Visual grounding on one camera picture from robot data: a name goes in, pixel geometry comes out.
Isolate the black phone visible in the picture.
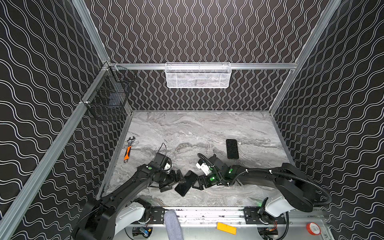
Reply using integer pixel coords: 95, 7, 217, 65
175, 171, 198, 197

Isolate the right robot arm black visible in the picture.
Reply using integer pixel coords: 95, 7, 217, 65
198, 153, 332, 220

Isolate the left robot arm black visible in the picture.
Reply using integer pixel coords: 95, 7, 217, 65
71, 153, 186, 240

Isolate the orange adjustable wrench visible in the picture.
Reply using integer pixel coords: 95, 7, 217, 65
124, 136, 136, 163

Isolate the yellow card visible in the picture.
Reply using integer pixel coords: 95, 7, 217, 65
217, 223, 237, 235

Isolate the white mesh basket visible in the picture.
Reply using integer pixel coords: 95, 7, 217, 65
165, 62, 232, 89

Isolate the red tape roll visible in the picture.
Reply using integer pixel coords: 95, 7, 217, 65
306, 222, 321, 236

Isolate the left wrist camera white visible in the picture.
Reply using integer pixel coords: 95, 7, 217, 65
164, 159, 172, 173

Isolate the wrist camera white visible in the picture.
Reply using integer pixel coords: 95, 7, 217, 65
196, 160, 212, 176
164, 159, 172, 173

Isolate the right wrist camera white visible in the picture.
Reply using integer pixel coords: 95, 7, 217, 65
196, 160, 212, 176

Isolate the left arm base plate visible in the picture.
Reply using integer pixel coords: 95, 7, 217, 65
123, 206, 166, 225

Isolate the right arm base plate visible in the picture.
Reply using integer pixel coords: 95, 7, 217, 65
243, 207, 287, 225

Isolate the black wire basket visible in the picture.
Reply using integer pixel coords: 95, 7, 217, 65
85, 66, 137, 122

